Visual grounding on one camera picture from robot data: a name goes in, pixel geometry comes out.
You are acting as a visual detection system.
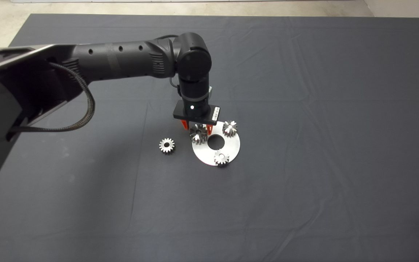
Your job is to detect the larger steel gear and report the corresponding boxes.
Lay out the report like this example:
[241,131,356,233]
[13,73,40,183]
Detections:
[189,124,209,145]

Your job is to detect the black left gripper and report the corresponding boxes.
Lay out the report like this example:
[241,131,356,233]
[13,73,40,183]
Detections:
[173,95,221,135]

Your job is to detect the dark grey table cloth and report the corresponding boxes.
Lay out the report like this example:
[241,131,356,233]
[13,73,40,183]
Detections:
[0,14,419,262]

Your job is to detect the steel gear on plate peg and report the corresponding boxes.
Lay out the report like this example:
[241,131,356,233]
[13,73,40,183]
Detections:
[222,120,238,138]
[214,150,231,167]

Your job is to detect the round metal plate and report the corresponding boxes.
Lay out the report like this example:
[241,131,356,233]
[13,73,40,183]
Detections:
[191,121,241,167]

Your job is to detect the smaller steel gear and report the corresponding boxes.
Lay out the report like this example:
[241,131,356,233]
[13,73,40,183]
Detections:
[159,138,176,155]

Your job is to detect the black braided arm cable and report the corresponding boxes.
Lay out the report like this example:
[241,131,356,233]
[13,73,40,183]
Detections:
[10,62,96,132]

